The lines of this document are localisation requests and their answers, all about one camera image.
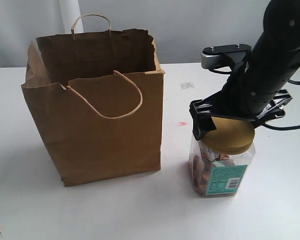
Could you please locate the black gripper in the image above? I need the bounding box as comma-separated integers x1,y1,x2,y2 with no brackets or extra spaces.
189,56,293,140

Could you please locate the clear jar yellow lid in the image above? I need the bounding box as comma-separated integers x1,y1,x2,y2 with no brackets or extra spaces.
188,117,256,197

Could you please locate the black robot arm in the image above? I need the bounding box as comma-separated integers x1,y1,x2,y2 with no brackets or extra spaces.
189,0,300,140

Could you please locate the brown paper bag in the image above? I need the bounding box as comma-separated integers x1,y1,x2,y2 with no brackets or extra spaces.
21,27,165,187

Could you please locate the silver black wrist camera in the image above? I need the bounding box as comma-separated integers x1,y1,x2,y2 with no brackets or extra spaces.
201,44,252,71

